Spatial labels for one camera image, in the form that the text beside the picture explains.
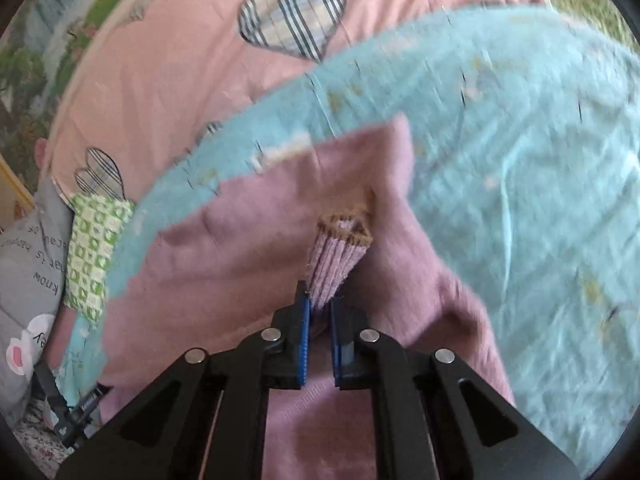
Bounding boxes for green checked pillow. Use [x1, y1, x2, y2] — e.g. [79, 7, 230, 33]
[62, 192, 136, 318]

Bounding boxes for pink knit sweater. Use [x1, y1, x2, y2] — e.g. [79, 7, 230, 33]
[100, 115, 518, 480]

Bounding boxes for gold-framed floral headboard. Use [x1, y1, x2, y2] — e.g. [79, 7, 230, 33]
[0, 0, 131, 211]

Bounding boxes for pink heart-print duvet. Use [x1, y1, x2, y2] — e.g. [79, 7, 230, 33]
[42, 0, 551, 201]

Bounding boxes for grey printed pillow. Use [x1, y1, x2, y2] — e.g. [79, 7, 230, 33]
[0, 175, 76, 411]

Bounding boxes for white floral bed sheet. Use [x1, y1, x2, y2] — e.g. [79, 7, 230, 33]
[10, 395, 76, 466]

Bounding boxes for green patterned cloth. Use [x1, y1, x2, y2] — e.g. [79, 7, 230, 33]
[552, 0, 633, 56]

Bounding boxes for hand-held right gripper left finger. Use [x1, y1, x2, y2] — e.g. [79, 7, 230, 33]
[55, 280, 313, 480]

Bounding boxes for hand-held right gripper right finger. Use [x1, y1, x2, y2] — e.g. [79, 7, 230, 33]
[330, 297, 581, 480]

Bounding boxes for mauve blanket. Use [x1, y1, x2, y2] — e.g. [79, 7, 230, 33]
[42, 305, 81, 366]

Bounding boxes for blue floral quilt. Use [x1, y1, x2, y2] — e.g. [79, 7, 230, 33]
[65, 5, 640, 476]

